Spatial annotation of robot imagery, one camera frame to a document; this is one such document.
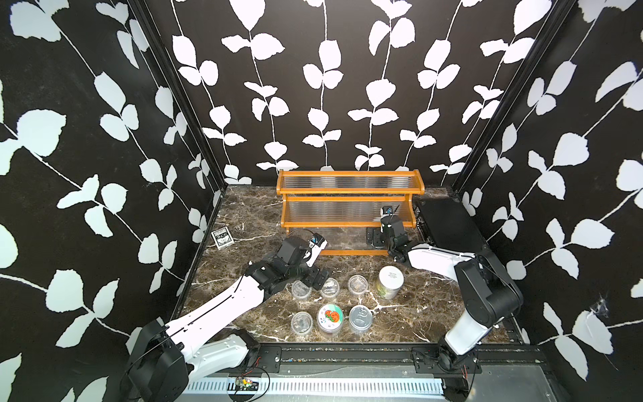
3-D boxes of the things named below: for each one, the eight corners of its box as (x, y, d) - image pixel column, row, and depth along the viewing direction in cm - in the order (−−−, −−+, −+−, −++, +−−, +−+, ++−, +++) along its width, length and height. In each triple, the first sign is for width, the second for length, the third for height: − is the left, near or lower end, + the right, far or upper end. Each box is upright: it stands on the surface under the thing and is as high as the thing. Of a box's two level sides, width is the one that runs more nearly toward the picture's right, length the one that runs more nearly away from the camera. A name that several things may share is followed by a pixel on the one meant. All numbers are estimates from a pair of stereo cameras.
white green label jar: (376, 299, 88) (381, 288, 80) (373, 278, 93) (378, 265, 86) (398, 299, 88) (406, 288, 81) (395, 278, 94) (401, 265, 86)
